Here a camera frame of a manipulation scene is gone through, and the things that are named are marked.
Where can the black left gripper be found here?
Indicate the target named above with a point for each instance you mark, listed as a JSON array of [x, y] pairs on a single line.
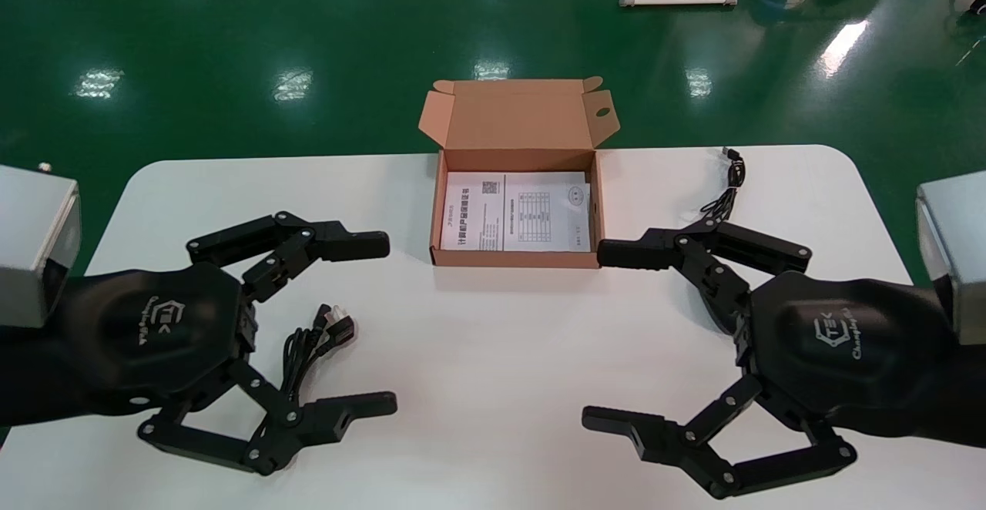
[[154, 333]]

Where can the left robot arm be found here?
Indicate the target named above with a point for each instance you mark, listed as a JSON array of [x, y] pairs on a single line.
[[23, 379]]

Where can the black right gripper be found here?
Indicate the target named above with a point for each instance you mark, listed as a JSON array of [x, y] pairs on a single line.
[[847, 348]]

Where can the brown cardboard storage box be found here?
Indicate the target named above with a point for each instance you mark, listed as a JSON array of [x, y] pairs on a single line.
[[520, 121]]

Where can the white printed paper sheet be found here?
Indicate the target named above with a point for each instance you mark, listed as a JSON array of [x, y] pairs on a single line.
[[524, 213]]

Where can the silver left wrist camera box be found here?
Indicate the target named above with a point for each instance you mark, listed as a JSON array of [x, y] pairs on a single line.
[[31, 240]]

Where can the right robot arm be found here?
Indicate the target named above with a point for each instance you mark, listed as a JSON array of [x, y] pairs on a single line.
[[970, 394]]

